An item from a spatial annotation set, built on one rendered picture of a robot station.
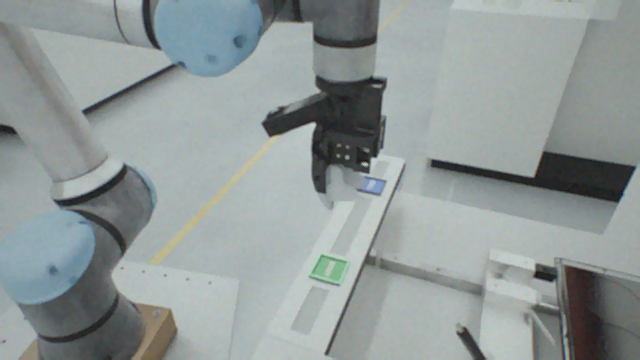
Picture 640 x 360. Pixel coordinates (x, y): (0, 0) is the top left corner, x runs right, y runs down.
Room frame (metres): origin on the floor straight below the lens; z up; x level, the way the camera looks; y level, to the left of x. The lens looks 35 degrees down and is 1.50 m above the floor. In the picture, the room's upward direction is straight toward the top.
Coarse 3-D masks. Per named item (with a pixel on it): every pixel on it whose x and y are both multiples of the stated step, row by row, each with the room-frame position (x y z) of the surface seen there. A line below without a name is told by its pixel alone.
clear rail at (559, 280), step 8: (560, 264) 0.58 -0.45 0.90; (560, 272) 0.56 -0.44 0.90; (560, 280) 0.54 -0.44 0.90; (560, 288) 0.52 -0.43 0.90; (560, 296) 0.51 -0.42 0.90; (560, 304) 0.49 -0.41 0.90; (560, 312) 0.47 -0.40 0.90; (560, 320) 0.46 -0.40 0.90; (560, 328) 0.44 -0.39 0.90; (568, 328) 0.44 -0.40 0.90; (568, 336) 0.43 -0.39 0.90; (568, 344) 0.41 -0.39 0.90; (568, 352) 0.40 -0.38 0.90
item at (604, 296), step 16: (576, 272) 0.56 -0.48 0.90; (592, 272) 0.56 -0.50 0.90; (576, 288) 0.53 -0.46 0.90; (592, 288) 0.53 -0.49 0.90; (608, 288) 0.53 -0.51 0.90; (624, 288) 0.53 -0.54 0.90; (576, 304) 0.49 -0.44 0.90; (592, 304) 0.49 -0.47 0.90; (608, 304) 0.49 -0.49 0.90; (624, 304) 0.49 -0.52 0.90; (576, 320) 0.46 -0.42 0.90; (592, 320) 0.46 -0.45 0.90; (608, 320) 0.46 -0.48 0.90; (624, 320) 0.46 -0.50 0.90; (576, 336) 0.43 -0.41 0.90; (592, 336) 0.43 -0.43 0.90; (608, 336) 0.43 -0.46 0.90; (624, 336) 0.43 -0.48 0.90; (576, 352) 0.40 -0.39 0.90; (592, 352) 0.40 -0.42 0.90; (608, 352) 0.40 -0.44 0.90; (624, 352) 0.40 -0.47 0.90
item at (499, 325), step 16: (496, 272) 0.58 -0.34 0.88; (496, 304) 0.50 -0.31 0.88; (480, 320) 0.48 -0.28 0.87; (496, 320) 0.47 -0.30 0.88; (512, 320) 0.47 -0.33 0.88; (528, 320) 0.47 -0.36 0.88; (480, 336) 0.44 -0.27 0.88; (496, 336) 0.44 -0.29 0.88; (512, 336) 0.44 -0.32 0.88; (528, 336) 0.44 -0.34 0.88; (496, 352) 0.41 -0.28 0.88; (512, 352) 0.41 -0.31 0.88; (528, 352) 0.41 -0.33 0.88
